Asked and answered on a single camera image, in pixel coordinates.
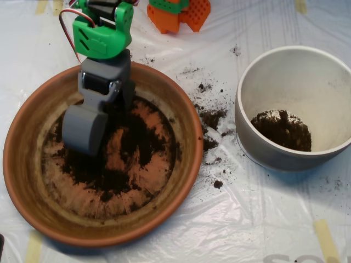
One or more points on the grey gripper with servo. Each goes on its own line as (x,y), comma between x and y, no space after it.
(105,67)

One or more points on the dark soil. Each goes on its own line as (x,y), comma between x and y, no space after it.
(82,170)
(285,134)

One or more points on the dark brown crumb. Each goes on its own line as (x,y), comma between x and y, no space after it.
(218,184)
(201,86)

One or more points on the terracotta saucer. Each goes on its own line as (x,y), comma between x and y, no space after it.
(27,175)

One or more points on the spilled soil pile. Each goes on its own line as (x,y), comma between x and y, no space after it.
(212,117)

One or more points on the white ceramic pot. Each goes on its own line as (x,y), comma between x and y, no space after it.
(301,82)

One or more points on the beige masking tape strip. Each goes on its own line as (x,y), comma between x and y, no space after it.
(34,246)
(326,241)
(300,5)
(41,6)
(58,6)

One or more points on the black object at edge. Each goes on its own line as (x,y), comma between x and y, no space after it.
(1,243)

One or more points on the clear plastic cover sheet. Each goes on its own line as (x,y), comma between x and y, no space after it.
(246,219)

